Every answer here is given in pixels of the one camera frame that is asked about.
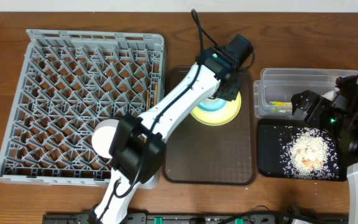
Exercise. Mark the white upturned cup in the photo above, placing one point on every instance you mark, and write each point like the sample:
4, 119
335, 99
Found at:
212, 100

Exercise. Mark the spilled rice food waste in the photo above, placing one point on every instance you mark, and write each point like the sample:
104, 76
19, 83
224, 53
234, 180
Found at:
309, 154

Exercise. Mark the black plastic waste tray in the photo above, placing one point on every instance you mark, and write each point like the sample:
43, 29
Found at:
269, 149

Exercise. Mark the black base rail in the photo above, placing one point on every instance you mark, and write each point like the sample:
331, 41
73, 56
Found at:
143, 218

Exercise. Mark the light blue saucer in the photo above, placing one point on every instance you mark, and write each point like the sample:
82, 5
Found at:
210, 107

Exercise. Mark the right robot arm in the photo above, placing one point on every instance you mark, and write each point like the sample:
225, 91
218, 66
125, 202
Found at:
340, 118

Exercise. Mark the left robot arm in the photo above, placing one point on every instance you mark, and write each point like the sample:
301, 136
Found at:
136, 145

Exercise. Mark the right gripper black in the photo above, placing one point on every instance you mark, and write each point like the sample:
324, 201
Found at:
320, 105

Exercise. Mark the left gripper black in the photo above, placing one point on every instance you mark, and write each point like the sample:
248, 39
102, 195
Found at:
234, 89

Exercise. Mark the white tissue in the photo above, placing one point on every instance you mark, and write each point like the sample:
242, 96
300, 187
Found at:
330, 95

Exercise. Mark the clear plastic bin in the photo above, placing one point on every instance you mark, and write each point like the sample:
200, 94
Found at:
280, 84

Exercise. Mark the green snack wrapper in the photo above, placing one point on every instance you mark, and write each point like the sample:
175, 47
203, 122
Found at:
280, 103

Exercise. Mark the yellow-green plate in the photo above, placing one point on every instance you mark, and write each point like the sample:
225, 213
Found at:
220, 117

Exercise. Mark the grey plastic dish rack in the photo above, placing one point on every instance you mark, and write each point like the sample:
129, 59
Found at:
70, 82

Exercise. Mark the brown plastic serving tray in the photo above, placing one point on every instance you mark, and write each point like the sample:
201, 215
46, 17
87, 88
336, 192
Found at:
201, 154

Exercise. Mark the wooden chopstick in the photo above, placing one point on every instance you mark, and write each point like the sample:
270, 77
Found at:
155, 95
147, 100

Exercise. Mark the white bowl with food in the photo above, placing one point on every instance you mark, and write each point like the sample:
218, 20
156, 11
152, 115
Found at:
102, 137

